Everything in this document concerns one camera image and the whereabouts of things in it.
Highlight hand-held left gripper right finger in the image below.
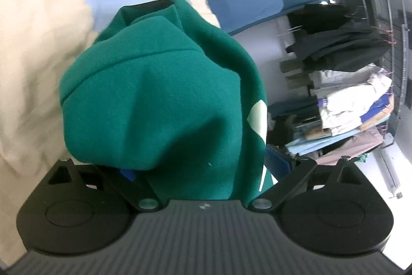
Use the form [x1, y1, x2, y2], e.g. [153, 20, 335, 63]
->
[250, 145, 368, 211]

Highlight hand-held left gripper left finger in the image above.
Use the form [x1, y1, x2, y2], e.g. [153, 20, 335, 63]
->
[46, 158, 160, 212]

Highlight green hoodie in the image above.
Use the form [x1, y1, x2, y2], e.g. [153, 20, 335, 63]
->
[59, 0, 278, 202]

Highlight light blue garment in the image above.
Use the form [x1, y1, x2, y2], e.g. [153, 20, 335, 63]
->
[286, 126, 381, 157]

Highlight beige pink pants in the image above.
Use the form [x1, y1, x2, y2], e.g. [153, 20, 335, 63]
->
[316, 129, 394, 166]

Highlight striped grey socks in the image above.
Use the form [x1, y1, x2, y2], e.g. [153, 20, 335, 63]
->
[279, 57, 310, 89]

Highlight grey puffer vest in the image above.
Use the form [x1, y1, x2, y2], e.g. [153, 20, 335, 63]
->
[308, 64, 384, 90]

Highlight blue top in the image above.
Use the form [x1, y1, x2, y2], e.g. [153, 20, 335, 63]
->
[360, 93, 394, 123]

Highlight long black coat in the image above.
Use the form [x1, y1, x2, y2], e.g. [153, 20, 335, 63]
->
[286, 24, 392, 71]

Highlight short black jacket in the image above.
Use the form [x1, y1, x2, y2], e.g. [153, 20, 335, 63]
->
[287, 4, 351, 35]

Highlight patchwork quilt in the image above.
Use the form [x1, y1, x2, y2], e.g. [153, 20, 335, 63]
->
[0, 0, 222, 241]

